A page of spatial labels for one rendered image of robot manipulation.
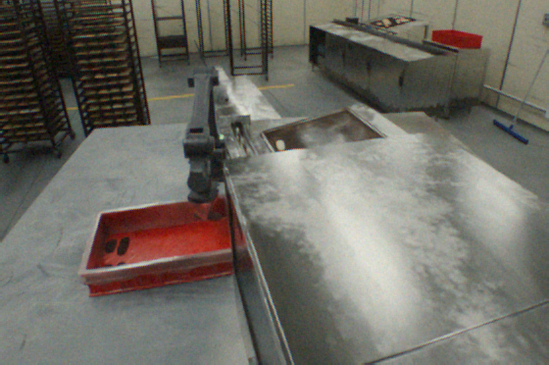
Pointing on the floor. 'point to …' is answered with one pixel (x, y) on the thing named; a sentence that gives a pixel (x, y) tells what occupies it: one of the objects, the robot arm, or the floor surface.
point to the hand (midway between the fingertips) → (206, 213)
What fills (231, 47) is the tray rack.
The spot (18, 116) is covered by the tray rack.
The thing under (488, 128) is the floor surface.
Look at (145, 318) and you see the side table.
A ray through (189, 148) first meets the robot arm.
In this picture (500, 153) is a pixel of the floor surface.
